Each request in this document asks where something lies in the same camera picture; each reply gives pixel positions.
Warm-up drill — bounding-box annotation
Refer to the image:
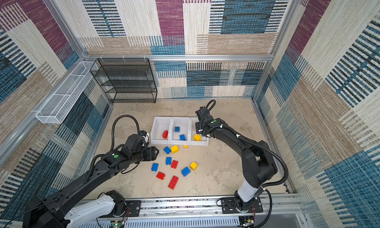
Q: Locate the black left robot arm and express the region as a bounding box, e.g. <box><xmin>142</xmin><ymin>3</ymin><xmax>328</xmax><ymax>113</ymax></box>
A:
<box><xmin>22</xmin><ymin>134</ymin><xmax>159</xmax><ymax>228</ymax></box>

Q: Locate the white right plastic bin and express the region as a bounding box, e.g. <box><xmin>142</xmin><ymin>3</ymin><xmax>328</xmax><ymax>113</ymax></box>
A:
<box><xmin>190</xmin><ymin>117</ymin><xmax>209</xmax><ymax>146</ymax></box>

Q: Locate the white middle plastic bin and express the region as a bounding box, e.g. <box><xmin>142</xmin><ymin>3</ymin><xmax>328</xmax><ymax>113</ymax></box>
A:
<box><xmin>170</xmin><ymin>117</ymin><xmax>191</xmax><ymax>146</ymax></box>

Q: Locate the aluminium front rail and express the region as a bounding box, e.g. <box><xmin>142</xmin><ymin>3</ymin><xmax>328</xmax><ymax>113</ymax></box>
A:
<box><xmin>50</xmin><ymin>193</ymin><xmax>306</xmax><ymax>228</ymax></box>

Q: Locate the white wire mesh basket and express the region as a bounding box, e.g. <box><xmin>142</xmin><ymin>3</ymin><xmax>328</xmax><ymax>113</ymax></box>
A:
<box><xmin>36</xmin><ymin>61</ymin><xmax>94</xmax><ymax>124</ymax></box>

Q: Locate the white left plastic bin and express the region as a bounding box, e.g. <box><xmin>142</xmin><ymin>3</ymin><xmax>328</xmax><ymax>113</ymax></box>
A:
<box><xmin>150</xmin><ymin>117</ymin><xmax>173</xmax><ymax>145</ymax></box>

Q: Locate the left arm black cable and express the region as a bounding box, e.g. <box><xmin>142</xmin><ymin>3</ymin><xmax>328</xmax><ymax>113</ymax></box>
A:
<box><xmin>110</xmin><ymin>114</ymin><xmax>141</xmax><ymax>153</ymax></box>

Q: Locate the long red lego brick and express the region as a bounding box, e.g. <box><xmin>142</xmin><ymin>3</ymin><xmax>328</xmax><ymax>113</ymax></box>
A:
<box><xmin>168</xmin><ymin>176</ymin><xmax>179</xmax><ymax>190</ymax></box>

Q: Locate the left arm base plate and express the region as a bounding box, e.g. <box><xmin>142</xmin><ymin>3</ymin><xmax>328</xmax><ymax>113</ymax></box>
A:
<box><xmin>100</xmin><ymin>200</ymin><xmax>142</xmax><ymax>218</ymax></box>

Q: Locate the yellow lego brick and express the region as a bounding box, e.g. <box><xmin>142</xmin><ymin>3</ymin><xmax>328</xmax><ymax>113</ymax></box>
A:
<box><xmin>190</xmin><ymin>162</ymin><xmax>198</xmax><ymax>171</ymax></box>
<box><xmin>170</xmin><ymin>145</ymin><xmax>179</xmax><ymax>153</ymax></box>
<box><xmin>193</xmin><ymin>134</ymin><xmax>201</xmax><ymax>142</ymax></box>

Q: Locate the white plastic bin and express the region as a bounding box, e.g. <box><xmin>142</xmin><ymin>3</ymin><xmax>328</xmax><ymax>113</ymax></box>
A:
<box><xmin>170</xmin><ymin>117</ymin><xmax>191</xmax><ymax>146</ymax></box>
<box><xmin>190</xmin><ymin>117</ymin><xmax>209</xmax><ymax>146</ymax></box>
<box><xmin>150</xmin><ymin>117</ymin><xmax>173</xmax><ymax>145</ymax></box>

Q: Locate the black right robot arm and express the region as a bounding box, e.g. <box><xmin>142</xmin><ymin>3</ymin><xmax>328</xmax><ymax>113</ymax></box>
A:
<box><xmin>196</xmin><ymin>106</ymin><xmax>278</xmax><ymax>212</ymax></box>

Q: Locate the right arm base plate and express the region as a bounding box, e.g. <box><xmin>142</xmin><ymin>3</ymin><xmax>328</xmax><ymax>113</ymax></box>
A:
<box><xmin>217</xmin><ymin>197</ymin><xmax>263</xmax><ymax>214</ymax></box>

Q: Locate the black wire shelf rack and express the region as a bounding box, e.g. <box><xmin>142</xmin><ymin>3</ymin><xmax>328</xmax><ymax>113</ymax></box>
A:
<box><xmin>90</xmin><ymin>58</ymin><xmax>157</xmax><ymax>103</ymax></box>

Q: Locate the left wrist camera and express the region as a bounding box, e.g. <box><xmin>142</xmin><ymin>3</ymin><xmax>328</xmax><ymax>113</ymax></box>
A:
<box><xmin>140</xmin><ymin>130</ymin><xmax>149</xmax><ymax>143</ymax></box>

